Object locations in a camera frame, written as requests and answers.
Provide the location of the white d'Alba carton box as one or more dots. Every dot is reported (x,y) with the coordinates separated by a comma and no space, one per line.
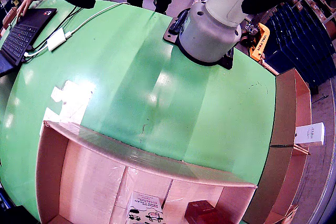
(309,133)

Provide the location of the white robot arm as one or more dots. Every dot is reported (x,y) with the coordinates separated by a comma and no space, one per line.
(215,24)

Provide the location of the shallow cardboard tray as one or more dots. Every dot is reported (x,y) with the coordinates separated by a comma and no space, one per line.
(92,176)

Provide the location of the cow print hand cream box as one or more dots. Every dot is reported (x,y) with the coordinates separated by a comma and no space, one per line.
(144,208)

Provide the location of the brown red carton box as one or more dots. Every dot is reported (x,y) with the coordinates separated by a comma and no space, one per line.
(202,212)

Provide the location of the bare person hand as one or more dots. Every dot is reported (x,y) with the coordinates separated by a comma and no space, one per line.
(25,7)

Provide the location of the dark blue pallet stack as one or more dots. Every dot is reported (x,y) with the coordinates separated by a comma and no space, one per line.
(296,40)

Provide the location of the yellow pallet jack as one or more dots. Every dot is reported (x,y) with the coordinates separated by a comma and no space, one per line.
(260,40)

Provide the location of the black laptop keyboard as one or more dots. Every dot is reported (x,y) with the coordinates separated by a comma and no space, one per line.
(23,35)

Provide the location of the flattened patterned white carton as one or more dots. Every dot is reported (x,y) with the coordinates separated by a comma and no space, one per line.
(73,98)

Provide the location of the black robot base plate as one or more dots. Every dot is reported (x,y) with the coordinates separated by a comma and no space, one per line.
(227,62)

